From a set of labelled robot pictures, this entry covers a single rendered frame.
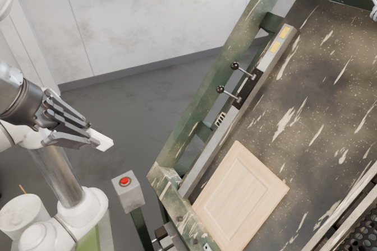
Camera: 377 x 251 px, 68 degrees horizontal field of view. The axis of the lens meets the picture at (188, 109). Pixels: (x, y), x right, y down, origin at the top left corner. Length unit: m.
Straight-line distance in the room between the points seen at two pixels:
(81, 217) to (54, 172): 0.28
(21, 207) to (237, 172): 1.74
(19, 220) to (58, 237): 1.06
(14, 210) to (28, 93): 2.05
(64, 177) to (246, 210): 0.74
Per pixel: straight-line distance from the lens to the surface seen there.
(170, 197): 1.51
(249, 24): 1.44
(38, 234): 1.34
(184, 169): 1.72
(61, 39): 3.99
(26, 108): 0.50
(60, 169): 1.15
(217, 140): 1.33
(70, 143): 0.55
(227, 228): 1.31
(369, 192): 1.01
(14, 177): 3.32
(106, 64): 4.15
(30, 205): 2.48
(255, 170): 1.22
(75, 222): 1.36
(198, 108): 1.47
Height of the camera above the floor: 2.12
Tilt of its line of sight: 39 degrees down
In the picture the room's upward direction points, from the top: 5 degrees counter-clockwise
